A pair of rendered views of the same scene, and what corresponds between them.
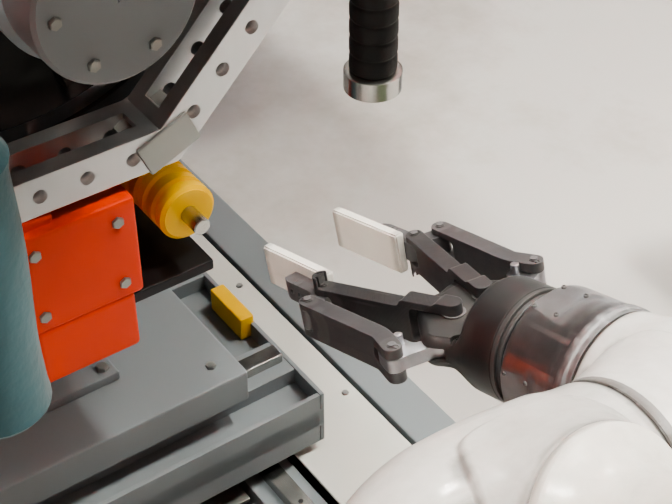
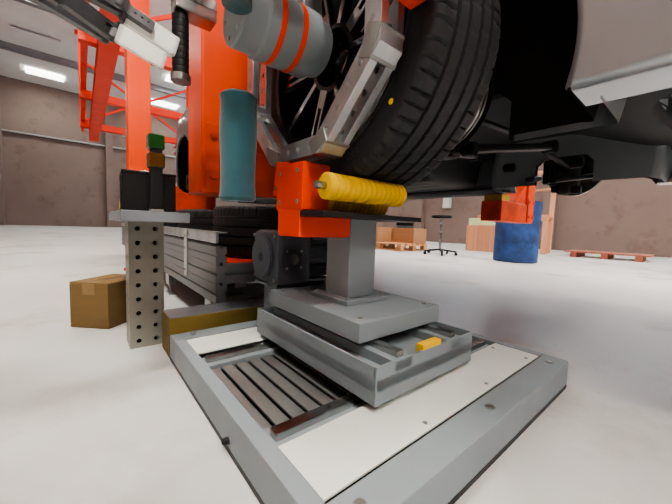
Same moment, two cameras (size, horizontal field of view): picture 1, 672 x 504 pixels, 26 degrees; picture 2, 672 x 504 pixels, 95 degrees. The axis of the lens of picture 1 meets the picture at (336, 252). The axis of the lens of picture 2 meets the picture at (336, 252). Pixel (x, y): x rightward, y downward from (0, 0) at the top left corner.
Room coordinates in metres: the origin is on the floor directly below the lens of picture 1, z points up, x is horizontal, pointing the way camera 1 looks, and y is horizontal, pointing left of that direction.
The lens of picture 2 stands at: (1.03, -0.53, 0.42)
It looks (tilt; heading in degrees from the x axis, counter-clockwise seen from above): 5 degrees down; 86
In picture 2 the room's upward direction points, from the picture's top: 2 degrees clockwise
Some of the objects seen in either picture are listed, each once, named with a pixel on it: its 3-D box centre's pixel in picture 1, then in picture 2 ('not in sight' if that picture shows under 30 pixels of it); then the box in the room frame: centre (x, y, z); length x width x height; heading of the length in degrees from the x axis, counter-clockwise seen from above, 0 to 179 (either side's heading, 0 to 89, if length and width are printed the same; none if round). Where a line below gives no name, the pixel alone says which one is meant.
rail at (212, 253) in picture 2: not in sight; (161, 242); (-0.01, 1.66, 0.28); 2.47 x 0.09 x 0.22; 125
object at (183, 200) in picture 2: not in sight; (183, 191); (-0.15, 2.39, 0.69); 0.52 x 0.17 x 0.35; 35
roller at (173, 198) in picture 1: (124, 149); (365, 191); (1.15, 0.21, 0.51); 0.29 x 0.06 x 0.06; 35
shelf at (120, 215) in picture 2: not in sight; (145, 216); (0.47, 0.55, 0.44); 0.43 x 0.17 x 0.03; 125
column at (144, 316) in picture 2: not in sight; (144, 282); (0.45, 0.57, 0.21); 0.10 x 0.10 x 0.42; 35
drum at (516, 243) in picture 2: not in sight; (516, 231); (4.12, 3.96, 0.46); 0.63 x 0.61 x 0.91; 36
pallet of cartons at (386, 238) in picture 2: not in sight; (392, 238); (2.74, 6.07, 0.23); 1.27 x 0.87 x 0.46; 120
